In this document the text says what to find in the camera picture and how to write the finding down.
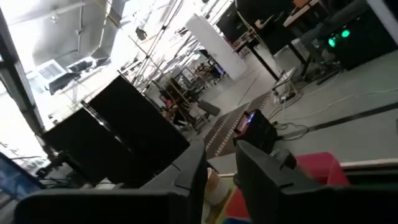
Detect black power station red top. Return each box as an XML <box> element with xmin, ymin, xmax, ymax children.
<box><xmin>233</xmin><ymin>108</ymin><xmax>279</xmax><ymax>155</ymax></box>

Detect computer monitor blue screen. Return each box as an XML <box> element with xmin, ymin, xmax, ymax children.
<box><xmin>0</xmin><ymin>152</ymin><xmax>44</xmax><ymax>200</ymax></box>

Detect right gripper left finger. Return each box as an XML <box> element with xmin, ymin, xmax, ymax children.
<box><xmin>14</xmin><ymin>138</ymin><xmax>208</xmax><ymax>224</ymax></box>

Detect black-lid spice jar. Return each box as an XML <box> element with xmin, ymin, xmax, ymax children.
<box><xmin>269</xmin><ymin>148</ymin><xmax>298</xmax><ymax>171</ymax></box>

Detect dark rug striped orange edges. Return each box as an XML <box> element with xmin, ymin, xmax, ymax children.
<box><xmin>203</xmin><ymin>91</ymin><xmax>271</xmax><ymax>159</ymax></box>

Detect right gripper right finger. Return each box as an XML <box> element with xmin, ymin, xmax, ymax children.
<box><xmin>234</xmin><ymin>139</ymin><xmax>398</xmax><ymax>224</ymax></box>

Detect grey padded stool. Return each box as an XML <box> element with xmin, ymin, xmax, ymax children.
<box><xmin>197</xmin><ymin>100</ymin><xmax>221</xmax><ymax>118</ymax></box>

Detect light wooden desk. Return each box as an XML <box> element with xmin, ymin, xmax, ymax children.
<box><xmin>279</xmin><ymin>0</ymin><xmax>330</xmax><ymax>29</ymax></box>

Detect black computer green lights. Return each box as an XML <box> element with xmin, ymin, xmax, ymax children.
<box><xmin>298</xmin><ymin>0</ymin><xmax>398</xmax><ymax>71</ymax></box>

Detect white floor power strip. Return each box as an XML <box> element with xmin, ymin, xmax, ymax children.
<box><xmin>272</xmin><ymin>67</ymin><xmax>304</xmax><ymax>103</ymax></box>

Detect black metal frame post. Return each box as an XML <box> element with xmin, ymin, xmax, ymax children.
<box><xmin>0</xmin><ymin>9</ymin><xmax>47</xmax><ymax>138</ymax></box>

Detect white pillar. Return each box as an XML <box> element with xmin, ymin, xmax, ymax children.
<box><xmin>185</xmin><ymin>14</ymin><xmax>248</xmax><ymax>82</ymax></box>

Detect pink plastic bin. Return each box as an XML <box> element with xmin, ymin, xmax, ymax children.
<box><xmin>225</xmin><ymin>151</ymin><xmax>351</xmax><ymax>220</ymax></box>

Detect black partition panel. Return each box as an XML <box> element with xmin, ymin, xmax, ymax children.
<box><xmin>86</xmin><ymin>74</ymin><xmax>190</xmax><ymax>184</ymax></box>
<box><xmin>40</xmin><ymin>107</ymin><xmax>147</xmax><ymax>187</ymax></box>

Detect brown-lid spice jar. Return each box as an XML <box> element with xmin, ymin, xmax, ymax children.
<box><xmin>203</xmin><ymin>167</ymin><xmax>233</xmax><ymax>207</ymax></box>

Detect blue plastic bin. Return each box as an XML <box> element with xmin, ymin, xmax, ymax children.
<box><xmin>222</xmin><ymin>217</ymin><xmax>252</xmax><ymax>224</ymax></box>

